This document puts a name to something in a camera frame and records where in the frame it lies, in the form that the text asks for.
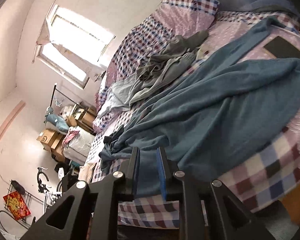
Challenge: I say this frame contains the cardboard boxes stack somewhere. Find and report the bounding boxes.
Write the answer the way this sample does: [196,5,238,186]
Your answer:
[37,104,95,165]

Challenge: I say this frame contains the plaid bed sheet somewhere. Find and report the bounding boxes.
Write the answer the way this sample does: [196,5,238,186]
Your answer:
[90,17,300,229]

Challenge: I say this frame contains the tan brown garment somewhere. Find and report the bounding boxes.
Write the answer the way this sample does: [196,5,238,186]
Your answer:
[78,163,96,183]

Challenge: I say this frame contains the black clothes rack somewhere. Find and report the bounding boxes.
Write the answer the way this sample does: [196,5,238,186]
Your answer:
[49,82,83,107]

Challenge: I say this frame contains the window with curtain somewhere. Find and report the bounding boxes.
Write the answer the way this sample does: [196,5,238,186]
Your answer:
[33,3,115,89]

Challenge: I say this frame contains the olive green garment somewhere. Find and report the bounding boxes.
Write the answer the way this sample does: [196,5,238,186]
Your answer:
[136,29,210,81]

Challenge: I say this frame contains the dark teal sweater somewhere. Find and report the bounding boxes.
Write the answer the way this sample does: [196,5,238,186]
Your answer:
[99,17,300,197]

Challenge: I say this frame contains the light blue garment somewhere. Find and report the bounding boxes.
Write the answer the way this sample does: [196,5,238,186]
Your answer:
[97,74,143,118]

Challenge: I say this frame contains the bicycle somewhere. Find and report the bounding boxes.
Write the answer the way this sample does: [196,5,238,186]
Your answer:
[36,166,76,213]

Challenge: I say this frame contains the grey trousers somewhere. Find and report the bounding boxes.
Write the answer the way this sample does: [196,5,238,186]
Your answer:
[129,50,197,106]

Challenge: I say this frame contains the plaid folded quilt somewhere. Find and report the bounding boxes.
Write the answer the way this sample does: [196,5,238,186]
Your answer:
[93,0,221,111]

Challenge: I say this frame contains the clear plastic storage bag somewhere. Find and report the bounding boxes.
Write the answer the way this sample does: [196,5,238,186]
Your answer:
[62,126,95,165]

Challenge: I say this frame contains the blue plush shark toy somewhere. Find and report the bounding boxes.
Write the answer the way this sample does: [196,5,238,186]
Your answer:
[44,107,69,135]

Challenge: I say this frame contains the red paper decoration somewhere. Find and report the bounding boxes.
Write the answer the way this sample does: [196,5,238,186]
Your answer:
[3,191,31,220]

